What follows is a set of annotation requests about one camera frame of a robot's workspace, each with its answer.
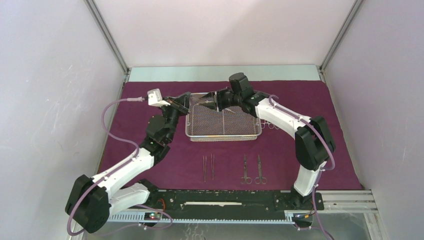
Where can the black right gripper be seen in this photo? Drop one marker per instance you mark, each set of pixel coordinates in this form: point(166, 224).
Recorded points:
point(218, 100)

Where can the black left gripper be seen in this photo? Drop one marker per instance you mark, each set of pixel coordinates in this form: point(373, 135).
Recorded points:
point(180, 104)

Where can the steel instrument tray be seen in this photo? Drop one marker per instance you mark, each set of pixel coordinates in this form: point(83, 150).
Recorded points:
point(205, 125)

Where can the steel forceps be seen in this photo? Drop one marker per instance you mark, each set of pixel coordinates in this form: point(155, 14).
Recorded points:
point(260, 179)
point(265, 124)
point(245, 179)

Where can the steel surgical scissors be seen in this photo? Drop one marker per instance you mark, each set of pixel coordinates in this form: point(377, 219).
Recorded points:
point(276, 126)

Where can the maroon surgical wrap cloth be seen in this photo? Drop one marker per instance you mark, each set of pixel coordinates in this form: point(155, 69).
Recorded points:
point(182, 167)

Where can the grey scalpel handle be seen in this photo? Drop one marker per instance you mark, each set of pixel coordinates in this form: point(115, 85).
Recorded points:
point(229, 110)

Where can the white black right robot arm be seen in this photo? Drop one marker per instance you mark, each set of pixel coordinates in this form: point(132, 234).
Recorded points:
point(314, 144)

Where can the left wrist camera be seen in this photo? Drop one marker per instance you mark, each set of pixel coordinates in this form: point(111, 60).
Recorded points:
point(155, 99)

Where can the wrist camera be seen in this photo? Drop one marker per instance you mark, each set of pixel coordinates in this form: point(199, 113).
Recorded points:
point(240, 85)
point(155, 99)

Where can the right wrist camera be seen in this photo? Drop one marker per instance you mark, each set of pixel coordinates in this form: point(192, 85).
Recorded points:
point(240, 85)

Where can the grey cable duct strip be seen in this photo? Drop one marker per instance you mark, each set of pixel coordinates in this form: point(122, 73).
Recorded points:
point(139, 217)

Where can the left corner aluminium post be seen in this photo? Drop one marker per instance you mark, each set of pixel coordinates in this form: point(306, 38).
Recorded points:
point(107, 34)

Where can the corner aluminium post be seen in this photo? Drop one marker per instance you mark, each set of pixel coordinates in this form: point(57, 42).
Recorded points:
point(353, 12)
point(107, 34)

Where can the right corner aluminium post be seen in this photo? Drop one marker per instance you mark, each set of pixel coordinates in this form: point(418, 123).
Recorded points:
point(353, 12)

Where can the aluminium frame rail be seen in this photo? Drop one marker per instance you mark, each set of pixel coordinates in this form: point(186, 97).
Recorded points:
point(333, 200)

